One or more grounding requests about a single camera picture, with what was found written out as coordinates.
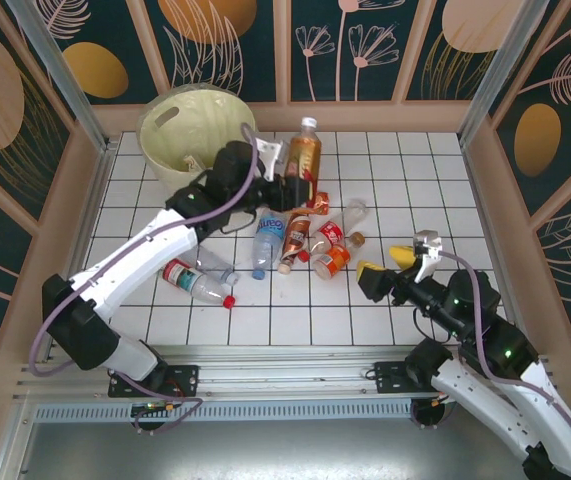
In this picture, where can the amber tea bottle red label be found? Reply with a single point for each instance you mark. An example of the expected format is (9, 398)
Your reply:
(305, 155)

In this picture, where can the orange label plastic bottle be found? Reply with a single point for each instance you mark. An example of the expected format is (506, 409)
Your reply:
(337, 257)

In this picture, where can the clear bottle blue label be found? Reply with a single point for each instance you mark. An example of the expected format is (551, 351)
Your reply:
(269, 230)

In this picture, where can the crushed clear plastic bottle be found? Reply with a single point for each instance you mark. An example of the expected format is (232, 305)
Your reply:
(212, 260)

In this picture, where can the clear bottle red teal label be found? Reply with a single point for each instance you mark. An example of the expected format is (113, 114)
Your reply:
(185, 275)

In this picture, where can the grey metal plate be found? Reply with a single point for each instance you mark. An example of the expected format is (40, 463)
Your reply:
(285, 450)

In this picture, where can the clear bottle brown cap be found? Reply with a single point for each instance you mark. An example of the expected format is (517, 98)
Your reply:
(355, 212)

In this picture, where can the brown label plastic bottle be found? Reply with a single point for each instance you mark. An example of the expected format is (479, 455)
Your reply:
(297, 232)

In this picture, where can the aluminium side rail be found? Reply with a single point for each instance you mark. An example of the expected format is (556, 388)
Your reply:
(482, 200)
(96, 200)

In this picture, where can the black mount plate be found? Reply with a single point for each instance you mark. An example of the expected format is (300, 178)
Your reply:
(390, 377)
(185, 380)

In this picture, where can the aluminium frame post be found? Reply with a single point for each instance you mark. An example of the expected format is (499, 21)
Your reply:
(501, 75)
(63, 75)

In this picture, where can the cream plastic bin with liner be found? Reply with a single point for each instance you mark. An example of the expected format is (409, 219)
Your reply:
(190, 125)

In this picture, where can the red cola label bottle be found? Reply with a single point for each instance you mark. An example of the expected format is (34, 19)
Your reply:
(330, 232)

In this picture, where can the right black mount plate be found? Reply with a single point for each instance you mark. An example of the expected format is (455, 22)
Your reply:
(390, 377)

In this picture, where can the cream label plastic bottle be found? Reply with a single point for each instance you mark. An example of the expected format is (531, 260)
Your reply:
(192, 162)

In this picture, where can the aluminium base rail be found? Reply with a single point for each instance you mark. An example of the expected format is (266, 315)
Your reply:
(285, 375)

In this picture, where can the left black mount plate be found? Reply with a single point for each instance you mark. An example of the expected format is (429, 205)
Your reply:
(185, 380)

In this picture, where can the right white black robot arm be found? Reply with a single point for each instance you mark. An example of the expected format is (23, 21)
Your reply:
(465, 395)

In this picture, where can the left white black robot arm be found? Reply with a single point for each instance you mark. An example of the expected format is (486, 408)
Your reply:
(135, 255)

